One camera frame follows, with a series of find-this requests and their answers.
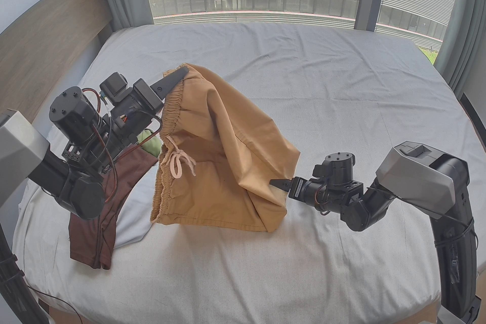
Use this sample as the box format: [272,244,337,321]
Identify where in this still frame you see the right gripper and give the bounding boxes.
[269,175,328,210]

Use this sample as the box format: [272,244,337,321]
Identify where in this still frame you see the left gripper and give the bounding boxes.
[98,66,190,150]

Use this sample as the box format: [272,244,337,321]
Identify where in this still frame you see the tan shorts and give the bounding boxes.
[149,64,300,234]

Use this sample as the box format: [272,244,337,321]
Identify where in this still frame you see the bed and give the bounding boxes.
[0,0,486,324]

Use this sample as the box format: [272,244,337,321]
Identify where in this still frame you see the green garment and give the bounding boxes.
[137,129,162,158]

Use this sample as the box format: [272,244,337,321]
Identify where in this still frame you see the pale grey garment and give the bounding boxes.
[112,163,160,249]

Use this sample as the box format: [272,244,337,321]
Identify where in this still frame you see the brown garment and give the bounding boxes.
[68,150,159,271]

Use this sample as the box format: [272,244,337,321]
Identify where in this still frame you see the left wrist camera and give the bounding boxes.
[99,73,133,103]

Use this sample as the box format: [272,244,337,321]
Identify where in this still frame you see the black cable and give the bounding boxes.
[21,275,86,319]

